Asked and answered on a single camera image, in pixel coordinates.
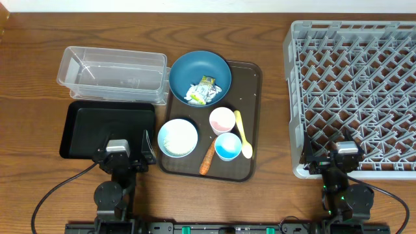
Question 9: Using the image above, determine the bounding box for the dark brown serving tray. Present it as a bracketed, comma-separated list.
[158, 61, 262, 182]

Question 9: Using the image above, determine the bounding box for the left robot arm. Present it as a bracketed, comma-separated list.
[91, 130, 156, 234]

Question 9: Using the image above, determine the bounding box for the black plastic waste bin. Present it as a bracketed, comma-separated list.
[59, 101, 155, 160]

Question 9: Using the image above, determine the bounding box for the light blue plastic cup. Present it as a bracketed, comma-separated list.
[214, 133, 242, 161]

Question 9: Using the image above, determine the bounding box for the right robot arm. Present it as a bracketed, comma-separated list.
[300, 132, 374, 233]

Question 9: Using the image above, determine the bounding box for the pale yellow plastic spoon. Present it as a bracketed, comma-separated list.
[233, 110, 253, 159]

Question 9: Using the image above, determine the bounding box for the light blue rice bowl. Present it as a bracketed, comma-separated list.
[157, 119, 198, 158]

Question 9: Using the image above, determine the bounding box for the grey plastic dishwasher rack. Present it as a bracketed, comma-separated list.
[283, 20, 415, 180]

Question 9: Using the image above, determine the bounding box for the dark blue plate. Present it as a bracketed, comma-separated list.
[168, 51, 232, 107]

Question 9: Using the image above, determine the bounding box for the clear plastic waste bin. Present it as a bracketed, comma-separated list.
[57, 46, 170, 105]

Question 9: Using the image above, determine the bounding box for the pink plastic cup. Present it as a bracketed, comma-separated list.
[209, 107, 236, 135]

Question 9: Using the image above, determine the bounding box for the paper wrapper waste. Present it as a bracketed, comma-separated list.
[184, 75, 222, 105]

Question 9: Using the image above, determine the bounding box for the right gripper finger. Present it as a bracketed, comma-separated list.
[299, 132, 314, 164]
[344, 130, 359, 142]

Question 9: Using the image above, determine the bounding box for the orange carrot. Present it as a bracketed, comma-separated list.
[199, 138, 216, 176]

